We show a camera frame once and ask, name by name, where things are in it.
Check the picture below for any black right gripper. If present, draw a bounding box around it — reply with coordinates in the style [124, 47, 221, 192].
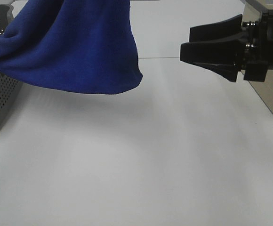
[180, 9, 273, 82]

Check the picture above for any blue microfibre towel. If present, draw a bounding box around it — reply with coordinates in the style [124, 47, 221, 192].
[0, 0, 143, 94]

